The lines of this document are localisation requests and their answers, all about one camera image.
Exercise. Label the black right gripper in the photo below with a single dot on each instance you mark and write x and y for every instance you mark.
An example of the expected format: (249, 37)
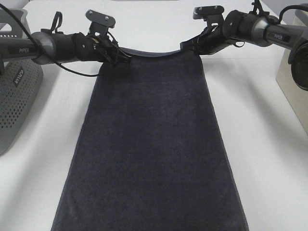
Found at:
(209, 42)

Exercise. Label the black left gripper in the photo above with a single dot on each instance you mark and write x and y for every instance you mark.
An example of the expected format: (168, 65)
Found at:
(110, 51)

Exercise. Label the grey perforated plastic basket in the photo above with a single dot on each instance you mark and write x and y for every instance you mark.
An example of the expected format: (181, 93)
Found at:
(19, 84)

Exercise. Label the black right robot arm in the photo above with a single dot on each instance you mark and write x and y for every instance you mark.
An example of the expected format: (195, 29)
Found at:
(255, 28)

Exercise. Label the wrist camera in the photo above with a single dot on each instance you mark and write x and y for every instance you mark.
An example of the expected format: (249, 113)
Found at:
(212, 15)
(100, 23)

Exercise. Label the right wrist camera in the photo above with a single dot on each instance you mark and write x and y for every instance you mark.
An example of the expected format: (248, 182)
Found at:
(212, 15)

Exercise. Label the dark navy towel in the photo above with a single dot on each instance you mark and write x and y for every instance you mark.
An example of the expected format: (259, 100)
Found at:
(150, 156)

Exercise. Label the beige fabric bin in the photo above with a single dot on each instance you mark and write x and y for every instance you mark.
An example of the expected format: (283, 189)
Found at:
(297, 97)

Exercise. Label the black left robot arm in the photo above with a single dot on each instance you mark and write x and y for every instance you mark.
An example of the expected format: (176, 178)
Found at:
(57, 48)

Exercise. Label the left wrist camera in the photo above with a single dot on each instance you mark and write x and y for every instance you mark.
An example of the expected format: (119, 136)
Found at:
(100, 23)

